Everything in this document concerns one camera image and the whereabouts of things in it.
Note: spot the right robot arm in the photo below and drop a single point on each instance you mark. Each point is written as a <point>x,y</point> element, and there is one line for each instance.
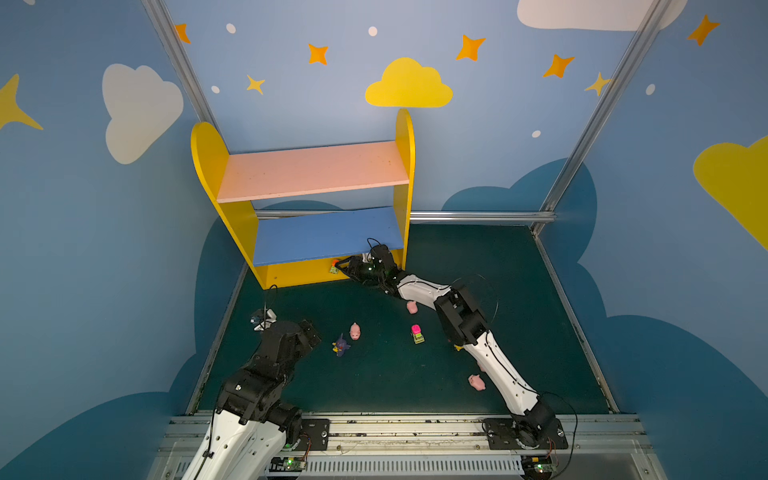
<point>464,323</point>

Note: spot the controller board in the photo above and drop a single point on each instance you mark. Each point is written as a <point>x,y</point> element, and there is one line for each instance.
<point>537,467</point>
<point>287,465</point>

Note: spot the pink top toy car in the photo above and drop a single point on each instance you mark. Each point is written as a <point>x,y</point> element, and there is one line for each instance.
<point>417,335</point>

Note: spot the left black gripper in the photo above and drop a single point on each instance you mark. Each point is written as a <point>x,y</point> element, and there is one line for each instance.
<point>306,335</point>

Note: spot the purple creature toy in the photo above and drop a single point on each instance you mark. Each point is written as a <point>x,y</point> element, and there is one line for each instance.
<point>341,346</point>

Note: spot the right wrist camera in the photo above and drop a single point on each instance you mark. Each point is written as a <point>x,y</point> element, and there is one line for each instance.
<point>377,255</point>

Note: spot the pink pig toy right lower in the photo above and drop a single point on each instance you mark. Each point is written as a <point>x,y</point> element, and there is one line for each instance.
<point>476,382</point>

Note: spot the yellow toy shelf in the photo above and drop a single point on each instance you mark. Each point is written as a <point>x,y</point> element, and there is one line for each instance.
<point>302,249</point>

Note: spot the pink pig toy left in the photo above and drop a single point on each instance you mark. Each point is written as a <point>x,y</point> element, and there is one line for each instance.
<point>355,331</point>

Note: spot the right controller board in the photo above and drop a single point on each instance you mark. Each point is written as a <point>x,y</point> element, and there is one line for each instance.
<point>537,467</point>

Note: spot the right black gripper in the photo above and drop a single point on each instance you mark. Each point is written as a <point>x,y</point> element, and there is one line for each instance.
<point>353,267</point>

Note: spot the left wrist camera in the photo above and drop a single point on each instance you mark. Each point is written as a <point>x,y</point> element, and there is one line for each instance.
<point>263,319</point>

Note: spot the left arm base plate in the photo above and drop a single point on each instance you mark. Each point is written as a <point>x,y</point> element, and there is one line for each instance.
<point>313,436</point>

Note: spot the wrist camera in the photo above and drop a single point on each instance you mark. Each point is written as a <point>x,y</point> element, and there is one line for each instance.
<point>377,255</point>
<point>263,319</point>

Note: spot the left controller board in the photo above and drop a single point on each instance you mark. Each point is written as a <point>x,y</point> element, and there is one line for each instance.
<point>287,465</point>

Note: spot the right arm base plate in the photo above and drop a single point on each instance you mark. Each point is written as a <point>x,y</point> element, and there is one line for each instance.
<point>517,433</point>

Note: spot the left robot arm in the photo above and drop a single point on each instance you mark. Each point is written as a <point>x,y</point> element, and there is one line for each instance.
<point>251,423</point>

